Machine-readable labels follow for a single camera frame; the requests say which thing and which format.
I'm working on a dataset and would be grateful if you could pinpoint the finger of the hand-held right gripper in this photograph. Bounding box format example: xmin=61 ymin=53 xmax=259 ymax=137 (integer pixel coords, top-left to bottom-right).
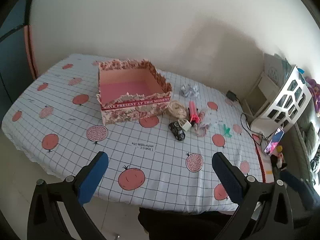
xmin=279 ymin=170 xmax=320 ymax=212

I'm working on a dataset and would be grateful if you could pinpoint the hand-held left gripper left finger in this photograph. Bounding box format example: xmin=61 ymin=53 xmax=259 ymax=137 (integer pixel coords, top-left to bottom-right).
xmin=27 ymin=151 xmax=109 ymax=240

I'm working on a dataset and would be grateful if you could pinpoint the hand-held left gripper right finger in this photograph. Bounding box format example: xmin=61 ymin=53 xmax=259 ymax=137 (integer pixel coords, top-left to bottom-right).
xmin=212 ymin=151 xmax=294 ymax=240

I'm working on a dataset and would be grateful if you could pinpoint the black toy car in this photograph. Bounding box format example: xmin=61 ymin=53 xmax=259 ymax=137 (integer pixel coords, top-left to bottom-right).
xmin=168 ymin=121 xmax=186 ymax=141

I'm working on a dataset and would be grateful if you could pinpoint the pink plastic comb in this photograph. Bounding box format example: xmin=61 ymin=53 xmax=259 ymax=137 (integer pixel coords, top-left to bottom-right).
xmin=188 ymin=101 xmax=200 ymax=125

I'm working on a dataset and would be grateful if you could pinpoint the beige braided rope coil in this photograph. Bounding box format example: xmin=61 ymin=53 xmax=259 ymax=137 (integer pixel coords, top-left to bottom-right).
xmin=167 ymin=100 xmax=188 ymax=120

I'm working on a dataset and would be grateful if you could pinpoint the pink floral storage box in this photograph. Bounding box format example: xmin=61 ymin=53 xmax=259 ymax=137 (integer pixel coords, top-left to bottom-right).
xmin=96 ymin=59 xmax=173 ymax=125

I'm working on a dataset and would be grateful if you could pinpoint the desktop with checked fruit tablecloth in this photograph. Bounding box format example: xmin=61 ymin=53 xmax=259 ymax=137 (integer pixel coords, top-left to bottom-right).
xmin=1 ymin=53 xmax=269 ymax=214

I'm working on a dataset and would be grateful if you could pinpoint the green hair clip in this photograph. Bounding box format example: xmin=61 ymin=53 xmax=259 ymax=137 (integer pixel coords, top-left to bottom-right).
xmin=220 ymin=124 xmax=233 ymax=137

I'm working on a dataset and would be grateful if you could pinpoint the smartphone with colourful screen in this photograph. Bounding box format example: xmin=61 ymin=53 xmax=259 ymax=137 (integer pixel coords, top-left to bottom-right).
xmin=264 ymin=127 xmax=285 ymax=155

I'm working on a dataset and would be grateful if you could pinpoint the grey cloth pile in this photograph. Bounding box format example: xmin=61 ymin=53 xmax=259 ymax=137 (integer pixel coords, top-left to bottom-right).
xmin=295 ymin=100 xmax=320 ymax=180

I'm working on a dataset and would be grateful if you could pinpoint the person's dark clothing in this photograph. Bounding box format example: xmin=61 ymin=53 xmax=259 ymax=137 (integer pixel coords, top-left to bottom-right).
xmin=137 ymin=206 xmax=250 ymax=240

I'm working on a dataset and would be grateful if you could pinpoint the purple plush toy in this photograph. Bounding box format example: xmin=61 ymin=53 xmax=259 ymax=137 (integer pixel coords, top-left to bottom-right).
xmin=304 ymin=76 xmax=320 ymax=118

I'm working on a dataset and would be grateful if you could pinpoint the white shelf unit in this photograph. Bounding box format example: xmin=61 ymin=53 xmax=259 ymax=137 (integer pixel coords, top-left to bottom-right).
xmin=244 ymin=52 xmax=295 ymax=115

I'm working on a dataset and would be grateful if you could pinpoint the white plastic lattice basket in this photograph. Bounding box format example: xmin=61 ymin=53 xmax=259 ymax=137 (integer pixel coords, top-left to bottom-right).
xmin=250 ymin=65 xmax=313 ymax=133

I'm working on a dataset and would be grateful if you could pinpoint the pink upright board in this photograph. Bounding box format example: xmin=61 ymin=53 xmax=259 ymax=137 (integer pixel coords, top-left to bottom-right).
xmin=24 ymin=24 xmax=38 ymax=79

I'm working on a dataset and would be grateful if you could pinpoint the black cable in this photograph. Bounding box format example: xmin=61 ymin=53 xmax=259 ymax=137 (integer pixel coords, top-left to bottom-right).
xmin=237 ymin=97 xmax=267 ymax=143

